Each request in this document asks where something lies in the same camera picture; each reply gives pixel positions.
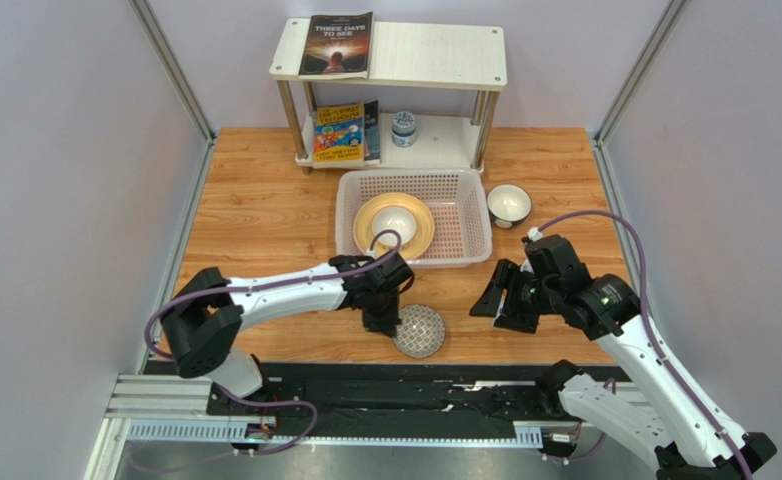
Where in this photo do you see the grey patterned bowl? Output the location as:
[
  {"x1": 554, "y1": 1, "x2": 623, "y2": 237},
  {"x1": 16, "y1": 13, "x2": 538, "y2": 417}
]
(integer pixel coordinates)
[{"x1": 392, "y1": 304, "x2": 446, "y2": 359}]

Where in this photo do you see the yellow plate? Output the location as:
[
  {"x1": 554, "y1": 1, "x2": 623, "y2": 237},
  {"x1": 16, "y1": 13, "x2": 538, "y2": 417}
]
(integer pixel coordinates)
[{"x1": 353, "y1": 192, "x2": 437, "y2": 260}]

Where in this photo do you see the white plastic basket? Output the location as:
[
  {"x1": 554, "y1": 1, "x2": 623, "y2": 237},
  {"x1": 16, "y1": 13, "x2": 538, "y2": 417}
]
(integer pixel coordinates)
[{"x1": 334, "y1": 168, "x2": 492, "y2": 269}]

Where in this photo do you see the white striped bowl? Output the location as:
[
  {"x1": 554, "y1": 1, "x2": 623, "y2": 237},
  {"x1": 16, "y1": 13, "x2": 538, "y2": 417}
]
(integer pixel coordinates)
[{"x1": 371, "y1": 206, "x2": 418, "y2": 247}]

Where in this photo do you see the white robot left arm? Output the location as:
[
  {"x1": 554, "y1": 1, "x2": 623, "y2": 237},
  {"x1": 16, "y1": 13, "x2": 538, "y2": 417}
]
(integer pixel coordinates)
[{"x1": 149, "y1": 251, "x2": 414, "y2": 398}]

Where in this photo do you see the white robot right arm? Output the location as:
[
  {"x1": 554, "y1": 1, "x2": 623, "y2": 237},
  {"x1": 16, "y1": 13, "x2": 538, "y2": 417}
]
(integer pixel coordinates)
[{"x1": 470, "y1": 235, "x2": 777, "y2": 479}]

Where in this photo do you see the white bowl dark outside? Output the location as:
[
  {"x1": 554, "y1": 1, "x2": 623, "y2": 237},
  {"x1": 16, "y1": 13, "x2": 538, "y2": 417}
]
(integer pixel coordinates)
[{"x1": 486, "y1": 184, "x2": 534, "y2": 229}]

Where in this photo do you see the yellow treehouse book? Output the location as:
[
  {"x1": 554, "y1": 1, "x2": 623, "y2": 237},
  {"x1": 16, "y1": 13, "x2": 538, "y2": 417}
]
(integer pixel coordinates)
[{"x1": 312, "y1": 102, "x2": 366, "y2": 168}]

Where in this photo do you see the blue white ceramic jar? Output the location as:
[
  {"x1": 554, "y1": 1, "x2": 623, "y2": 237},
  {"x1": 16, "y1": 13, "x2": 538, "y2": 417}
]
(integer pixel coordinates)
[{"x1": 391, "y1": 111, "x2": 417, "y2": 148}]

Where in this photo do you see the dark blue book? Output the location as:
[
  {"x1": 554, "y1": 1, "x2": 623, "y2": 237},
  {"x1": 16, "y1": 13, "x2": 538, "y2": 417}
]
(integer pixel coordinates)
[{"x1": 364, "y1": 100, "x2": 381, "y2": 165}]

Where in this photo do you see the white two-tier shelf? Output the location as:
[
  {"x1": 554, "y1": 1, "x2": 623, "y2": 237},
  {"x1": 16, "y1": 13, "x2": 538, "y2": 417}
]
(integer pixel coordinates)
[{"x1": 269, "y1": 18, "x2": 508, "y2": 175}]

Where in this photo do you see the dark Three Days book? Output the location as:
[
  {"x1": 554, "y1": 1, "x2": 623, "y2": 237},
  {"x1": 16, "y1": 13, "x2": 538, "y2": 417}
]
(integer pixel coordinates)
[{"x1": 298, "y1": 12, "x2": 375, "y2": 80}]

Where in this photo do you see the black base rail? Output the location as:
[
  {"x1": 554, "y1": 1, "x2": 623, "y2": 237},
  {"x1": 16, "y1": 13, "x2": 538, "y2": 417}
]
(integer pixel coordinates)
[{"x1": 205, "y1": 359, "x2": 592, "y2": 461}]

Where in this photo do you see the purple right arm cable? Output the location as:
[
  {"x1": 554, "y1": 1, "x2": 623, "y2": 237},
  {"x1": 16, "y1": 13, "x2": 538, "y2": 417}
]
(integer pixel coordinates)
[{"x1": 537, "y1": 210, "x2": 755, "y2": 480}]

